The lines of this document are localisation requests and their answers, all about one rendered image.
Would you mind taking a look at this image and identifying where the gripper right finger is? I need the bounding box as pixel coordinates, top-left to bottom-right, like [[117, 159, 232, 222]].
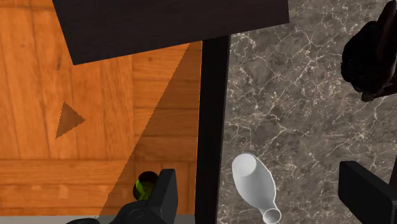
[[338, 160, 397, 224]]

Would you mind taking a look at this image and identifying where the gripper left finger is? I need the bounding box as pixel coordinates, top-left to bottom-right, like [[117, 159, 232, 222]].
[[66, 168, 179, 224]]

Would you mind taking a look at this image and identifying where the green and black round object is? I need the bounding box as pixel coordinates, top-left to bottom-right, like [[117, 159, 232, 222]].
[[132, 170, 160, 202]]

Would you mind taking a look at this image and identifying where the white vase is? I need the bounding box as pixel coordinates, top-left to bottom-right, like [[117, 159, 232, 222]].
[[231, 152, 282, 224]]

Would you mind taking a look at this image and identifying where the black figure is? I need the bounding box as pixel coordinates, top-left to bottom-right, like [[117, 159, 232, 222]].
[[340, 0, 397, 103]]

